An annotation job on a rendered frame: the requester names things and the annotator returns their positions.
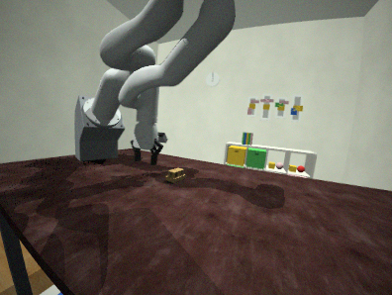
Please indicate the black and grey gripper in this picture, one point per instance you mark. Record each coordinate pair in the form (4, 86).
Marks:
(146, 137)

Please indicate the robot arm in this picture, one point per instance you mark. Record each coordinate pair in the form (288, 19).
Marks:
(124, 48)

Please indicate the yellow number cube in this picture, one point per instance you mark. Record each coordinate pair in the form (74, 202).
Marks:
(180, 171)
(173, 173)

